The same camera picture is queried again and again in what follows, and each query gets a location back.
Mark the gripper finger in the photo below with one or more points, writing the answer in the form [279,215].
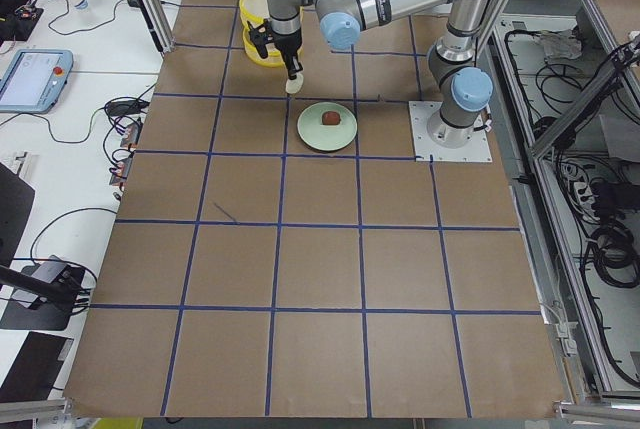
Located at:
[290,64]
[296,65]

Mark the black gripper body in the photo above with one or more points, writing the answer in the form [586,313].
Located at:
[288,45]

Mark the white steamed bun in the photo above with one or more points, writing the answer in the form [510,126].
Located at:
[294,86]

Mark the yellow steamer layer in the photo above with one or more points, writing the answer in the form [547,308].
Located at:
[254,11]
[287,44]

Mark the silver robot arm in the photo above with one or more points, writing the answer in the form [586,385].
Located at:
[466,90]

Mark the brown bun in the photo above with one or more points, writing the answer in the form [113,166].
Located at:
[330,118]

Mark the light green plate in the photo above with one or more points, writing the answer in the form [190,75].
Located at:
[326,138]

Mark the blue teach pendant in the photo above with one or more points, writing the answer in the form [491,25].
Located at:
[34,80]

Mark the crumpled grey cloth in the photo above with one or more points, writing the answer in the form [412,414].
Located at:
[560,45]

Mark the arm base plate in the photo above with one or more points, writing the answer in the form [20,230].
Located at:
[434,141]

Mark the black camera stand base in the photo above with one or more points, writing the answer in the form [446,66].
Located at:
[44,296]

